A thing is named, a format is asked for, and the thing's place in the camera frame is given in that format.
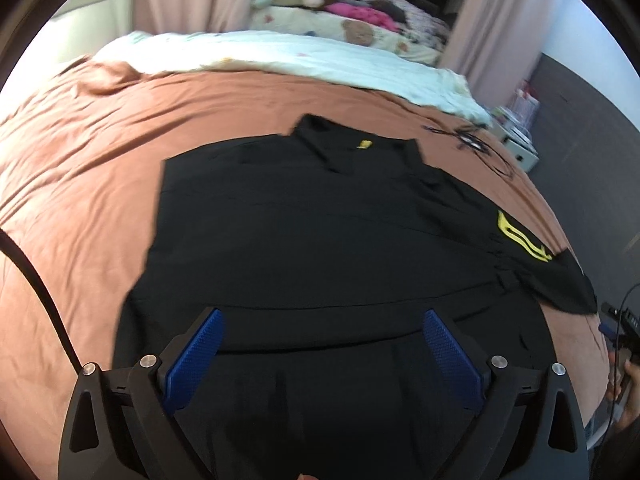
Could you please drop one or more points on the floral patterned cloth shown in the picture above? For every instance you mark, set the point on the floral patterned cloth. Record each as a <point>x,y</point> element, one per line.
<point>415,15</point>

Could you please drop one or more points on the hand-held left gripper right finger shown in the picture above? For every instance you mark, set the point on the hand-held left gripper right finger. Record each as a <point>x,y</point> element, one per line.
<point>452,360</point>

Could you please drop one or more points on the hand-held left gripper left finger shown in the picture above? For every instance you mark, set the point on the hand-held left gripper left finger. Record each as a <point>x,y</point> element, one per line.
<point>195,360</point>

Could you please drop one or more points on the black shirt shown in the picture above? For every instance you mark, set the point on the black shirt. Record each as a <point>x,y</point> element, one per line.
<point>300,235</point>

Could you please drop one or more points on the striped gift bag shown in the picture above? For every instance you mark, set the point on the striped gift bag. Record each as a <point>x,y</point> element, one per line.
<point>527,105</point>

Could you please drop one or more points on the pink clothes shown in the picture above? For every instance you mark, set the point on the pink clothes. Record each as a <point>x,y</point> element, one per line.
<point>360,12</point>

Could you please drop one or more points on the bear print pillow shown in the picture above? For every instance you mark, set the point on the bear print pillow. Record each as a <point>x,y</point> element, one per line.
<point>310,22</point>

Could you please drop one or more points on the white nightstand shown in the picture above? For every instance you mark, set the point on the white nightstand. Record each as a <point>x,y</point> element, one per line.
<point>522,152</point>

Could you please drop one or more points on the person's right hand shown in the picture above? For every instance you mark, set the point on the person's right hand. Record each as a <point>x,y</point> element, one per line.
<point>631,385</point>

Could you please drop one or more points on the white quilt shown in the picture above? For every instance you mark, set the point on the white quilt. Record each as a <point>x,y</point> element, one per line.
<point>275,52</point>

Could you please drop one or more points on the person's right forearm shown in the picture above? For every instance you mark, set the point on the person's right forearm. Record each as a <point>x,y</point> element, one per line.
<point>620,452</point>

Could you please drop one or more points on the brown blanket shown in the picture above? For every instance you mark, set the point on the brown blanket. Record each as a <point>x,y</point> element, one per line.
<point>100,160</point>

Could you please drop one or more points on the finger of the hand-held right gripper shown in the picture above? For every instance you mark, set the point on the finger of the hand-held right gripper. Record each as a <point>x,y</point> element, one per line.
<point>606,330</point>

